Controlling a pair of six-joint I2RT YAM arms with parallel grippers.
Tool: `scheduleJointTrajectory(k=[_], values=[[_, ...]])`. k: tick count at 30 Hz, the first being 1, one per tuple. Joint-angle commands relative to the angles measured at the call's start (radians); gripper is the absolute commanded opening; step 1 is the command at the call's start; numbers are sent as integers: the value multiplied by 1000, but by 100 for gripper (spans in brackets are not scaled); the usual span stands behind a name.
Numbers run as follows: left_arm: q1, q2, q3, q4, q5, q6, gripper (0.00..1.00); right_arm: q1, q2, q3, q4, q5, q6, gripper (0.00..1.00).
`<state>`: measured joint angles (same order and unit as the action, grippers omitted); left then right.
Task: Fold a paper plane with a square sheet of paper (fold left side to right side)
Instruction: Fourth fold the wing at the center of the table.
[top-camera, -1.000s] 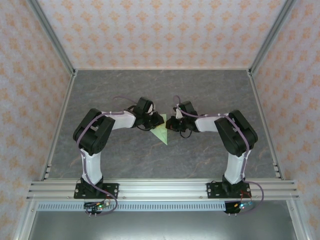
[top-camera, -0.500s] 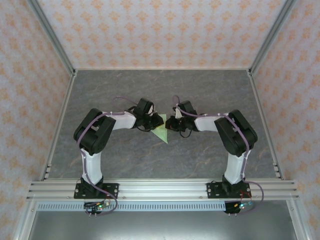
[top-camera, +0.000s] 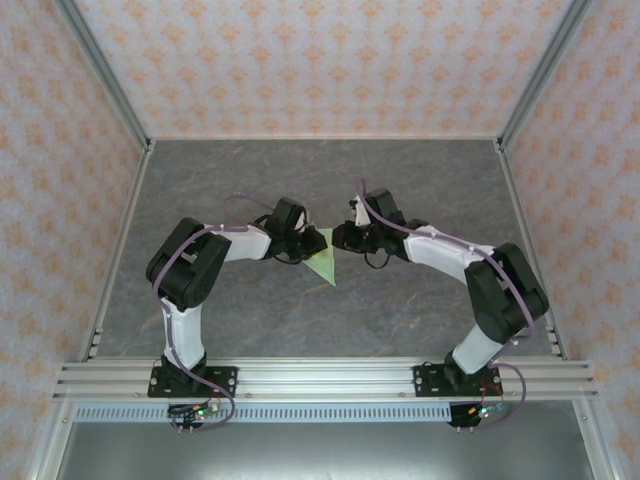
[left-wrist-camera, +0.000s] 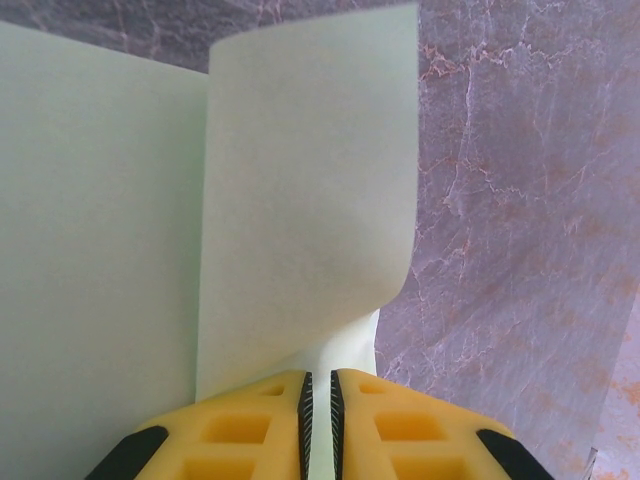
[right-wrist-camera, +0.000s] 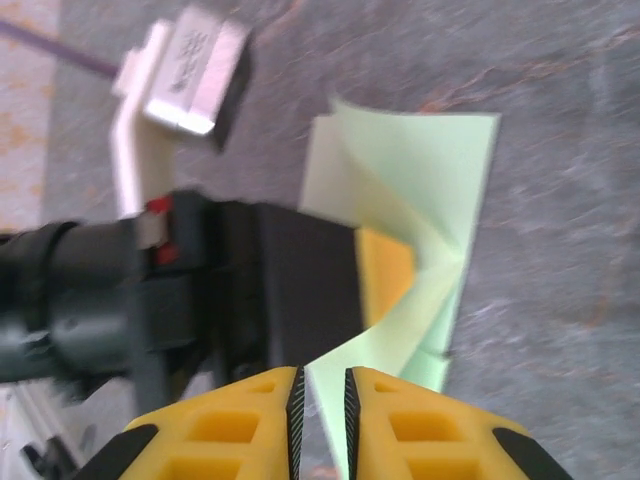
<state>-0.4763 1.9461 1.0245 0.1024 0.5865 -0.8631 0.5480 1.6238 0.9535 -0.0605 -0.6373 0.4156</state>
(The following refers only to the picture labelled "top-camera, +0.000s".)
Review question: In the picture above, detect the light green paper sheet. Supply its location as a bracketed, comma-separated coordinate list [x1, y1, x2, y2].
[302, 227, 339, 288]

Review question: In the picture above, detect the long aluminium mounting beam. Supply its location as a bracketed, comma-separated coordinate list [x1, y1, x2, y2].
[53, 357, 600, 401]

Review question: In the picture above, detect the grey metal panel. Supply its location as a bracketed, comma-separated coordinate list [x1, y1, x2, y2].
[52, 422, 594, 480]

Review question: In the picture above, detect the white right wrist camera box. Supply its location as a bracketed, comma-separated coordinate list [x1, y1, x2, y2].
[348, 195, 370, 227]

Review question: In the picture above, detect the aluminium table edge rail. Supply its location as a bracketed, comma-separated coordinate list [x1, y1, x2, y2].
[77, 139, 157, 364]
[493, 139, 572, 362]

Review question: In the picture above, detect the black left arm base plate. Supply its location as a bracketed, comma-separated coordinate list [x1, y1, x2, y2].
[147, 366, 239, 399]

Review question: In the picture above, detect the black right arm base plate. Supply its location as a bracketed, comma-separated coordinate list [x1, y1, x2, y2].
[412, 364, 504, 399]

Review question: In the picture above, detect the grey slotted cable duct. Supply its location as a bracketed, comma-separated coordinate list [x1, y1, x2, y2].
[73, 404, 586, 424]

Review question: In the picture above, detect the aluminium frame post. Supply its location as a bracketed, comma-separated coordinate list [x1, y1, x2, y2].
[495, 0, 600, 154]
[52, 0, 155, 154]

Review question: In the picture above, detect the black board bracket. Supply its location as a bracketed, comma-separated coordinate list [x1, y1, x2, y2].
[447, 403, 484, 432]
[169, 417, 206, 435]

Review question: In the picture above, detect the aluminium frame leg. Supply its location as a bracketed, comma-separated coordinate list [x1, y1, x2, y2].
[24, 399, 76, 480]
[571, 399, 624, 480]

